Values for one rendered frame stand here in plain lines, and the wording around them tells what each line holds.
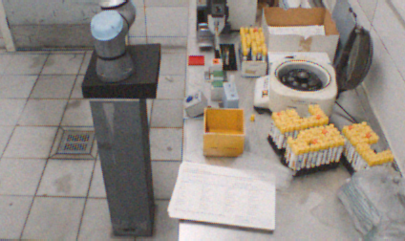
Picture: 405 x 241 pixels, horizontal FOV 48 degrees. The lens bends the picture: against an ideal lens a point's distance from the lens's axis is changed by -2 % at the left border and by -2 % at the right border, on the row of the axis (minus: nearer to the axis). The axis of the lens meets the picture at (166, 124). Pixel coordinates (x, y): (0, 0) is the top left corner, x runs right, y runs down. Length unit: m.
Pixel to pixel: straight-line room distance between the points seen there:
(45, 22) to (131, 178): 2.01
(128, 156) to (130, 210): 0.37
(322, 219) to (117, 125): 0.89
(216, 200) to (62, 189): 1.45
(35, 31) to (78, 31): 0.35
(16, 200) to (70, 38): 1.58
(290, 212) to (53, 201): 1.57
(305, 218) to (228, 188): 0.24
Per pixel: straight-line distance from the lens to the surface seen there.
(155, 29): 3.72
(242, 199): 1.40
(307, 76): 1.73
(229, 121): 1.60
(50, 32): 3.83
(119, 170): 2.05
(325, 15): 2.17
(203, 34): 2.09
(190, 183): 1.43
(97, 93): 1.79
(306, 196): 1.46
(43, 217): 2.59
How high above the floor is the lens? 1.95
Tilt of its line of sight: 40 degrees down
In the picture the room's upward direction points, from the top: 3 degrees counter-clockwise
